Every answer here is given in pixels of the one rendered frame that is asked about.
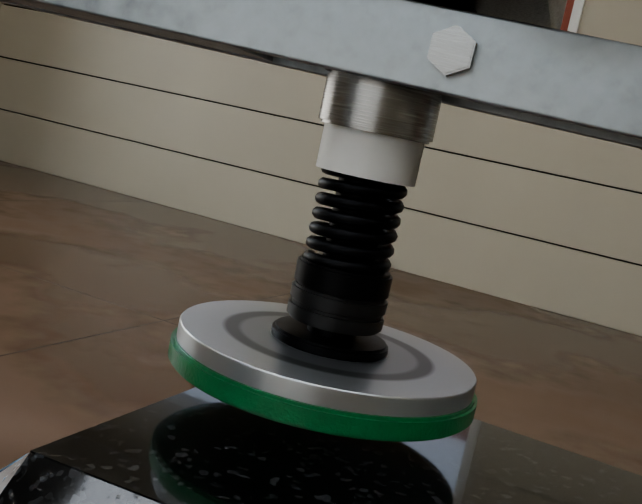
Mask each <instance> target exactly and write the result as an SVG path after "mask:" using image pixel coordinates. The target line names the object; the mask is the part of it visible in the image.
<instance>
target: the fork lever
mask: <svg viewBox="0 0 642 504"><path fill-rule="evenodd" d="M0 2H2V3H7V4H11V5H15V6H20V7H24V8H29V9H33V10H37V11H42V12H46V13H50V14H55V15H59V16H63V17H68V18H72V19H77V20H81V21H85V22H90V23H94V24H98V25H103V26H107V27H112V28H116V29H120V30H125V31H129V32H133V33H138V34H142V35H146V36H151V37H155V38H160V39H164V40H168V41H173V42H177V43H181V44H186V45H190V46H194V47H199V48H203V49H208V50H212V51H216V52H221V53H225V54H229V55H234V56H238V57H243V58H247V59H251V60H256V61H260V62H264V63H269V64H273V65H277V66H282V67H286V68H291V69H295V70H299V71H304V72H308V73H312V74H317V75H321V76H325V77H327V73H328V72H329V71H327V70H325V69H326V68H327V69H331V70H336V71H340V72H344V73H349V74H353V75H358V76H362V77H367V78H371V79H375V80H380V81H384V82H389V83H393V84H397V85H402V86H406V87H411V88H415V89H420V90H424V91H428V92H433V93H437V94H442V95H440V96H442V97H443V98H442V103H443V104H448V105H452V106H456V107H461V108H465V109H470V110H474V111H478V112H483V113H487V114H491V115H496V116H500V117H505V118H509V119H513V120H518V121H522V122H526V123H531V124H535V125H539V126H544V127H548V128H553V129H557V130H561V131H566V132H570V133H574V134H579V135H583V136H587V137H592V138H596V139H601V140H605V141H609V142H614V143H618V144H622V145H627V146H631V147H635V148H640V149H642V46H639V45H634V44H629V43H624V42H619V41H614V40H609V39H604V38H599V37H594V36H589V35H584V34H579V33H574V32H569V31H564V30H559V29H554V28H549V27H544V26H539V25H534V24H529V23H524V22H519V21H514V20H509V19H504V18H499V17H494V16H489V15H484V14H479V13H474V12H469V11H464V10H459V9H454V8H449V7H444V6H439V5H434V4H429V3H424V2H419V1H414V0H0Z"/></svg>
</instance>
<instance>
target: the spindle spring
mask: <svg viewBox="0 0 642 504"><path fill-rule="evenodd" d="M321 170H322V172H323V173H325V174H327V175H331V176H335V177H344V178H350V179H356V180H363V181H369V182H377V183H384V182H379V181H374V180H369V179H364V178H360V177H355V176H351V175H347V174H342V173H338V172H334V171H330V170H327V169H323V168H321ZM385 184H389V183H385ZM318 185H319V187H320V188H322V189H327V190H331V191H336V192H342V193H347V194H353V195H359V196H366V197H374V198H383V199H386V202H379V201H370V200H363V199H356V198H350V197H344V196H339V195H335V194H331V193H327V192H318V193H317V194H316V196H315V200H316V202H318V203H319V204H322V205H326V206H330V207H335V208H340V209H345V210H351V211H357V212H364V213H372V214H383V215H382V218H380V217H369V216H361V215H354V214H348V213H343V212H337V211H332V209H330V208H325V207H319V206H316V207H315V208H313V210H312V215H313V216H314V218H317V219H320V220H324V221H328V222H323V221H313V222H311V223H310V224H309V230H310V231H311V232H313V233H314V234H317V235H320V236H317V235H310V236H309V237H307V239H306V244H307V246H308V247H309V248H312V249H315V250H318V251H322V252H325V253H330V254H335V255H340V256H346V257H353V258H361V259H373V260H372V262H359V261H351V260H344V259H338V258H333V257H329V256H324V255H321V254H317V253H315V252H314V251H313V250H306V251H305V252H304V253H303V257H304V258H306V259H308V260H309V261H312V262H314V263H317V264H320V265H323V266H326V267H330V268H334V269H338V270H342V271H347V272H353V273H359V274H369V275H375V274H382V273H385V272H387V271H389V270H390V267H391V262H390V260H389V259H388V258H390V257H391V256H392V255H393V254H394V247H393V246H392V245H391V243H393V242H395V241H396V240H397V238H398V235H397V232H396V230H394V229H396V228H397V227H398V226H400V224H401V218H400V217H399V216H398V215H397V214H398V213H401V212H402V211H403V209H404V204H403V202H402V201H401V200H399V199H403V198H404V197H406V196H407V188H406V187H405V186H401V185H395V184H389V187H381V186H373V185H366V184H360V183H353V182H347V181H342V180H336V179H331V178H325V177H322V178H320V179H319V181H318ZM329 222H333V223H338V224H343V225H349V226H355V227H362V228H370V229H379V232H368V231H359V230H352V229H346V228H341V227H336V226H331V225H329ZM326 237H327V238H332V239H337V240H342V241H348V242H354V243H362V244H372V245H376V247H375V248H371V247H359V246H352V245H345V244H340V243H335V242H330V241H326Z"/></svg>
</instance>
